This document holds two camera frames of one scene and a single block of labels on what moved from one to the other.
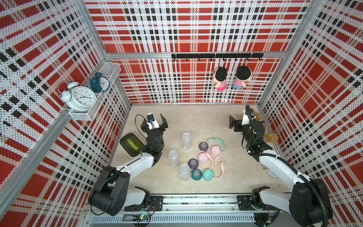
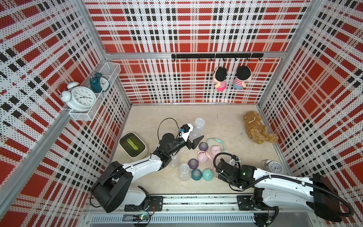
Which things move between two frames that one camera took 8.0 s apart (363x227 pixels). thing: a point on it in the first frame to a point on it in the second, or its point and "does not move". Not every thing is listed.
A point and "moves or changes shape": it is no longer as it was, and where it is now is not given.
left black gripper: x=164 y=126 to x=194 y=144
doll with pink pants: x=219 y=76 does not move
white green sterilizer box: x=131 y=144 does not move
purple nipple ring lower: x=193 y=163 does not move
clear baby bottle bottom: x=185 y=173 does not move
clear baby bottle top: x=186 y=141 moves or changes shape
